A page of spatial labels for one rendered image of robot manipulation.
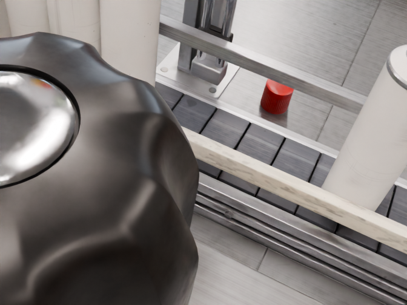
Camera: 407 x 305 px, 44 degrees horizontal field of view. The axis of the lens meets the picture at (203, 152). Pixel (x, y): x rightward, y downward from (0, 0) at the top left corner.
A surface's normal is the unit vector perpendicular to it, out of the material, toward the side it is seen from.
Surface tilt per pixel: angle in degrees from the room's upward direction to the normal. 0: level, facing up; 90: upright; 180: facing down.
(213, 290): 0
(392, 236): 90
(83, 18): 90
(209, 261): 0
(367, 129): 90
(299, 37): 0
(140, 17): 90
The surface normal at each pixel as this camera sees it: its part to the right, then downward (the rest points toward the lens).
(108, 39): -0.60, 0.56
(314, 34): 0.12, -0.64
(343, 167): -0.96, 0.13
